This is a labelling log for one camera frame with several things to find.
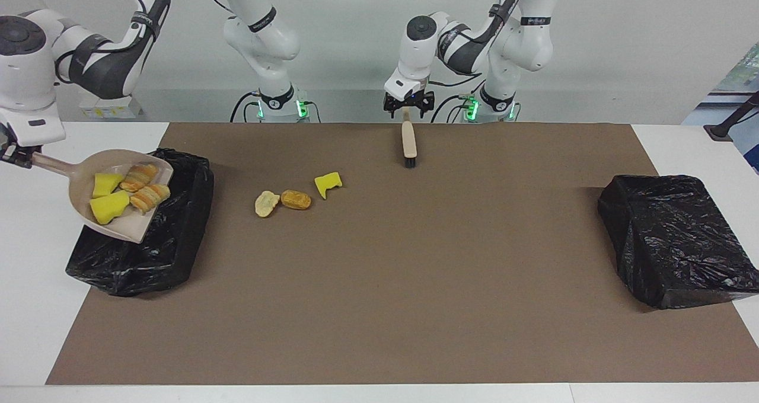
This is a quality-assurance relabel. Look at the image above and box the beige hand brush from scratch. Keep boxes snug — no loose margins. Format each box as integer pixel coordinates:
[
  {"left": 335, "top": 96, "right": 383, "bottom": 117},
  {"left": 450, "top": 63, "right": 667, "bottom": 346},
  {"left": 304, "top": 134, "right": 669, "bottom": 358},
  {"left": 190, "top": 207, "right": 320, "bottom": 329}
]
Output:
[{"left": 401, "top": 108, "right": 417, "bottom": 168}]

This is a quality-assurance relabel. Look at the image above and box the beige plastic dustpan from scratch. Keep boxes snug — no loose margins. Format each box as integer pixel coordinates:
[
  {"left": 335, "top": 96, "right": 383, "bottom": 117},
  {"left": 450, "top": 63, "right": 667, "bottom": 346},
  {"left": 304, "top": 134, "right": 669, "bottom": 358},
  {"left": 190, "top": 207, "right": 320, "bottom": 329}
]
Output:
[{"left": 33, "top": 149, "right": 174, "bottom": 244}]

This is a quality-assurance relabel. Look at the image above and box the notched yellow sponge piece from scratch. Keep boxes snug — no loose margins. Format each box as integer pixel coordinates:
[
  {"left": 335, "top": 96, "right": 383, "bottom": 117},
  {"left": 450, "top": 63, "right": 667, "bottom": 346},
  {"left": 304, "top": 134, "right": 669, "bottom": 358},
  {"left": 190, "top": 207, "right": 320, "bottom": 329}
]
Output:
[{"left": 314, "top": 171, "right": 343, "bottom": 200}]

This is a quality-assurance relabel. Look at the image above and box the torn bread piece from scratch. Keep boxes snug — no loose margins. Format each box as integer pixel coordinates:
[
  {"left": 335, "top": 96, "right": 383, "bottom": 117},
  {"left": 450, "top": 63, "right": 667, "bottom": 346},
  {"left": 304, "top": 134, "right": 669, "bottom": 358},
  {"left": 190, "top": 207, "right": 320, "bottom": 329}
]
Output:
[
  {"left": 120, "top": 163, "right": 160, "bottom": 192},
  {"left": 130, "top": 184, "right": 171, "bottom": 213}
]

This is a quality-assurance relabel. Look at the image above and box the brown bread roll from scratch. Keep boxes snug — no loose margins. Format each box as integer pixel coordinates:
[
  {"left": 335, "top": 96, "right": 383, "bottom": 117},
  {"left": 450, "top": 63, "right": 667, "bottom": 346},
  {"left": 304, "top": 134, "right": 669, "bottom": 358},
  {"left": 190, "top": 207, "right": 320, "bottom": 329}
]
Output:
[{"left": 280, "top": 190, "right": 312, "bottom": 210}]

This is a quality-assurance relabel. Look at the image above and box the pale bread chunk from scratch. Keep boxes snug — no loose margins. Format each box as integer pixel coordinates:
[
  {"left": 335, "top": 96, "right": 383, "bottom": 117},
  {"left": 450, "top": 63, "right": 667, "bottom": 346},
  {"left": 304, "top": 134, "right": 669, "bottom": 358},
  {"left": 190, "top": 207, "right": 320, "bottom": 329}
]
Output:
[{"left": 254, "top": 190, "right": 280, "bottom": 218}]

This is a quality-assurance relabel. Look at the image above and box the black trash bag bin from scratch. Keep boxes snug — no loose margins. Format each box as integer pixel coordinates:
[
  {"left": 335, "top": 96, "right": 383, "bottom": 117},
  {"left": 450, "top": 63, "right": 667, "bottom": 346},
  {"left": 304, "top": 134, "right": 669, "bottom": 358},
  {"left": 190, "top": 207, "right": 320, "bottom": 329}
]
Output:
[
  {"left": 65, "top": 148, "right": 215, "bottom": 298},
  {"left": 597, "top": 174, "right": 759, "bottom": 310}
]

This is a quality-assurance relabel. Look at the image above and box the white power strip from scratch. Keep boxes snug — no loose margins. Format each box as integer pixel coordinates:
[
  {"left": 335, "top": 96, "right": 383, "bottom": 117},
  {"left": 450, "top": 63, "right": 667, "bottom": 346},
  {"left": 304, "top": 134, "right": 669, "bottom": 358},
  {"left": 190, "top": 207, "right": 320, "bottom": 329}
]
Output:
[{"left": 79, "top": 95, "right": 143, "bottom": 119}]

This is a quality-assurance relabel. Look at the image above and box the brown table mat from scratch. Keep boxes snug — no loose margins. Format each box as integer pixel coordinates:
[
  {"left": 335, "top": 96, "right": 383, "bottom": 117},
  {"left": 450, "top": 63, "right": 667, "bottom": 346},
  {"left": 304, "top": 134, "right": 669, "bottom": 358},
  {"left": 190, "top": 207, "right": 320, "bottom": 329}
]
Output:
[{"left": 46, "top": 122, "right": 759, "bottom": 386}]

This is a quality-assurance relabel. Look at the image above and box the black stand base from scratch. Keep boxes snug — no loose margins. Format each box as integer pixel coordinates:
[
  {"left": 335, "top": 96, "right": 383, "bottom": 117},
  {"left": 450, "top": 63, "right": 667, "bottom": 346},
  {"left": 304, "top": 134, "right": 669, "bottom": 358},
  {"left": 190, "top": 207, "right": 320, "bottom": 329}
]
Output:
[{"left": 704, "top": 92, "right": 759, "bottom": 142}]

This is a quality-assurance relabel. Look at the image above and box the black base cable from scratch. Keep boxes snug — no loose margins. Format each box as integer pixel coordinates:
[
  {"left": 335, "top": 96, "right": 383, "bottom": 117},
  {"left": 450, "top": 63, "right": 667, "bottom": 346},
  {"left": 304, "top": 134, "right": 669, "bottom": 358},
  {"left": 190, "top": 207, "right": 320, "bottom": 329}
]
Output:
[
  {"left": 230, "top": 92, "right": 261, "bottom": 123},
  {"left": 433, "top": 94, "right": 469, "bottom": 123}
]

